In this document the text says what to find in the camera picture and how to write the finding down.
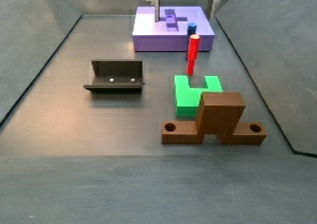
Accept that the green U-shaped block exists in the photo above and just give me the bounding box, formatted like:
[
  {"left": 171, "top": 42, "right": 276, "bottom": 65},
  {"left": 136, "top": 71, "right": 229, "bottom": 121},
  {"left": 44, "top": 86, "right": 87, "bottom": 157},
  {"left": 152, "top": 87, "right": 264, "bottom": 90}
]
[{"left": 174, "top": 75, "right": 223, "bottom": 118}]

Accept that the purple board with cross slot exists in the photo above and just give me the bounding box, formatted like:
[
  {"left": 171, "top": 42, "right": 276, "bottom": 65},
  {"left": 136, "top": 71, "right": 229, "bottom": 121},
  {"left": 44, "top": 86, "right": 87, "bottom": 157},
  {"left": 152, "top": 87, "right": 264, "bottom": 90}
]
[{"left": 132, "top": 6, "right": 215, "bottom": 52}]

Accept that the black angle fixture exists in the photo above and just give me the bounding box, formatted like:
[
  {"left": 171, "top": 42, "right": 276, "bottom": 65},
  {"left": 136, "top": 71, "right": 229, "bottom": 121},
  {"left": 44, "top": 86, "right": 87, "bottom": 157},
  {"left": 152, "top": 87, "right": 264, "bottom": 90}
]
[{"left": 84, "top": 59, "right": 144, "bottom": 92}]

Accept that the blue peg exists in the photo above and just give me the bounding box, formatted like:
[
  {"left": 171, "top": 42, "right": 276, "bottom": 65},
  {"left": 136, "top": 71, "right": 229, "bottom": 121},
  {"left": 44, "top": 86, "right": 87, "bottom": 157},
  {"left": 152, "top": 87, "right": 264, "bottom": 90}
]
[{"left": 186, "top": 22, "right": 197, "bottom": 60}]

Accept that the red peg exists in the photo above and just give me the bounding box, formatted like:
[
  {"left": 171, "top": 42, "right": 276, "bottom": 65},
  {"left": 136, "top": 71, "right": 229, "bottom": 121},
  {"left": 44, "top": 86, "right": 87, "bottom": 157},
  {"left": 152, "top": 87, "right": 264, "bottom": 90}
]
[{"left": 187, "top": 34, "right": 201, "bottom": 75}]

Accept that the brown T-shaped block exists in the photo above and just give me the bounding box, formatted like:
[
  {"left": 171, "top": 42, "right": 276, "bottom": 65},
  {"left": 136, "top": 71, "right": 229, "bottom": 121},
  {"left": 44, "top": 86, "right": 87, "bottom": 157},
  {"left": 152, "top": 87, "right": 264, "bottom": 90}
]
[{"left": 161, "top": 92, "right": 266, "bottom": 145}]

